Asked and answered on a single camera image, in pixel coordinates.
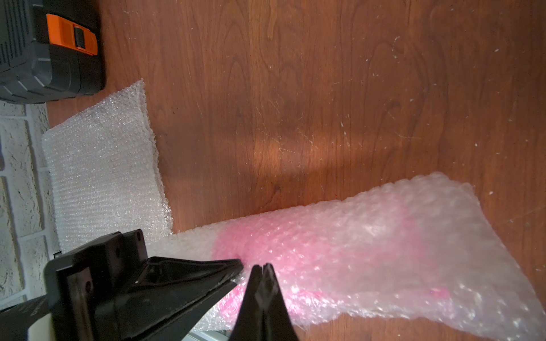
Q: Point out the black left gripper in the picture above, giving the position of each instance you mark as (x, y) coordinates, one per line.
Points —
(107, 289)

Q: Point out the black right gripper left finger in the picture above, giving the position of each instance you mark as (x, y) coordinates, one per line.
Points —
(250, 322)

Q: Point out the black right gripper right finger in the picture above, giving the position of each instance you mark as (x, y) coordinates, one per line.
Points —
(277, 323)

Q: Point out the pink plastic wine glass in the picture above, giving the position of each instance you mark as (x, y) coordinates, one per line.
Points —
(336, 258)

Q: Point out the bubble wrap sheet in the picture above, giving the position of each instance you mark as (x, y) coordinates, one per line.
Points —
(104, 168)
(490, 295)

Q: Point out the black plastic tool case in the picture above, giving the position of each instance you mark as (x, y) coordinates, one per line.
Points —
(50, 50)

